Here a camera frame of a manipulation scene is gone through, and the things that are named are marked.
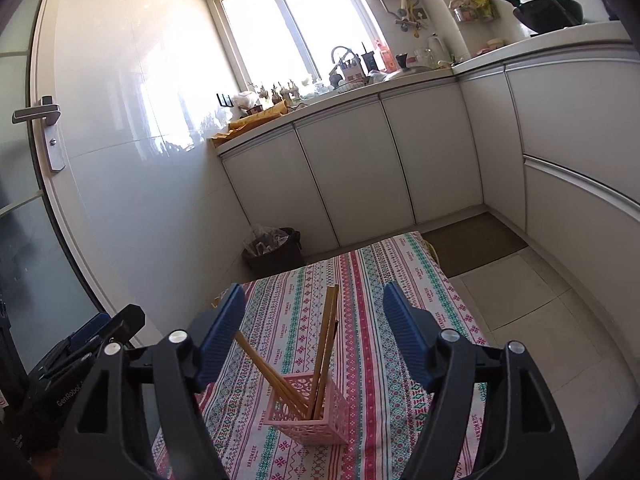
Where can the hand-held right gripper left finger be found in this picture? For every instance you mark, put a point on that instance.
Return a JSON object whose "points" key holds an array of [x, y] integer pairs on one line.
{"points": [[220, 330]]}

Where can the red bottle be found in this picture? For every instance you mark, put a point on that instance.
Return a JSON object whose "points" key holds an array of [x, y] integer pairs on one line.
{"points": [[385, 57]]}

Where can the black wall hooks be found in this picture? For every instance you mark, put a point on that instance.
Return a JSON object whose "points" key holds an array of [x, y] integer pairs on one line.
{"points": [[225, 100]]}

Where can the yellow cloth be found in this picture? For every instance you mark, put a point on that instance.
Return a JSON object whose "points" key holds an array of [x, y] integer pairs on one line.
{"points": [[250, 122]]}

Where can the frosted glass door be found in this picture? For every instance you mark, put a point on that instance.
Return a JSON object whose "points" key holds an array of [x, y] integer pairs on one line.
{"points": [[20, 240]]}

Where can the bundle of wooden chopsticks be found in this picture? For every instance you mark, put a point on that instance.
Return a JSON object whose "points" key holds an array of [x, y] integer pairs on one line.
{"points": [[326, 340]]}

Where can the white door kitchen cabinet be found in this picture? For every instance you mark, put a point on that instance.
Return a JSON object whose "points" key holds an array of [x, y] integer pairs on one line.
{"points": [[350, 170]]}

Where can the white kettle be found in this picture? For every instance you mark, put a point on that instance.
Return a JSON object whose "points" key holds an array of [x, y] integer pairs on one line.
{"points": [[437, 50]]}

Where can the white drawer kitchen cabinet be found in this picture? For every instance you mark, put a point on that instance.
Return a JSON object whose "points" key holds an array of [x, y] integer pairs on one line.
{"points": [[575, 110]]}

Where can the bright window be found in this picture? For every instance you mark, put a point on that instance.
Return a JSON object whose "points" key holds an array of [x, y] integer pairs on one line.
{"points": [[300, 25]]}

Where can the dark trash bin with bag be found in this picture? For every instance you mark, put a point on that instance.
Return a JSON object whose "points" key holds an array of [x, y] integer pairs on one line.
{"points": [[280, 260]]}

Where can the pink plastic lattice basket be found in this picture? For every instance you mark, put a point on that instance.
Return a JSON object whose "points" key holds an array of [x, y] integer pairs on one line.
{"points": [[320, 427]]}

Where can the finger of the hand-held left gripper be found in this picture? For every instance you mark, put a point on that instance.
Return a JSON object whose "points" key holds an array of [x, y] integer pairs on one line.
{"points": [[125, 317], [92, 324]]}

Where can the curved sink faucet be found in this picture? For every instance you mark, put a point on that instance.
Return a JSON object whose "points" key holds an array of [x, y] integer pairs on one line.
{"points": [[334, 52]]}

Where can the brown floor mat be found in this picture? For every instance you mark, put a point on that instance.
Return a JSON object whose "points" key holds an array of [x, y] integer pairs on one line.
{"points": [[475, 245]]}

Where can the striped patterned tablecloth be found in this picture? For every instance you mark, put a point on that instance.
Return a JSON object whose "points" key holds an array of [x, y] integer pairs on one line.
{"points": [[360, 280]]}

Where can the white kitchen countertop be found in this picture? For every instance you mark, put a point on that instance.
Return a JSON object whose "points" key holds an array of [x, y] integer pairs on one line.
{"points": [[550, 42]]}

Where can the black wok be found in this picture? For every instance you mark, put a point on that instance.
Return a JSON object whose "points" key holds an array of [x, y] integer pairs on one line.
{"points": [[550, 12]]}

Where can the countertop utensil holder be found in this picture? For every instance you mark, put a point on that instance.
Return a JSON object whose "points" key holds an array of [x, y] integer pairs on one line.
{"points": [[355, 75]]}

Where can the small windowsill ornaments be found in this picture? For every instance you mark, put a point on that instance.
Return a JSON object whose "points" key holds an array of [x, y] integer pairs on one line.
{"points": [[277, 92]]}

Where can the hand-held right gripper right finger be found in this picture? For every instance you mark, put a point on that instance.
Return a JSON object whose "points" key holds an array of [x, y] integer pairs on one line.
{"points": [[407, 330]]}

